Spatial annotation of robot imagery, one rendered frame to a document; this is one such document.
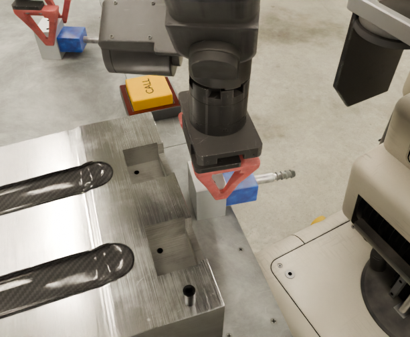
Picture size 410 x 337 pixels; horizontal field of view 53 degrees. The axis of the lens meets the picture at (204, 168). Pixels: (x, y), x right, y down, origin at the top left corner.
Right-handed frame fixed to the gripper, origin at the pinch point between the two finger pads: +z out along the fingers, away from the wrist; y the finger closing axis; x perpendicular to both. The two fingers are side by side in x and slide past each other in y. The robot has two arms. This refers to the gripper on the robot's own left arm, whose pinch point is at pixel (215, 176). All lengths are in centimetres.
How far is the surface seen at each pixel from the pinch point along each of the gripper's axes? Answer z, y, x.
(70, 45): 2.4, -37.3, -16.8
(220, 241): 4.5, 6.0, -0.8
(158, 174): -1.7, -0.4, -6.6
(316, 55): 86, -146, 95
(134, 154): -3.4, -2.4, -8.8
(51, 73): 5.0, -33.4, -20.5
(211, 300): -4.6, 16.8, -4.7
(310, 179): 85, -63, 56
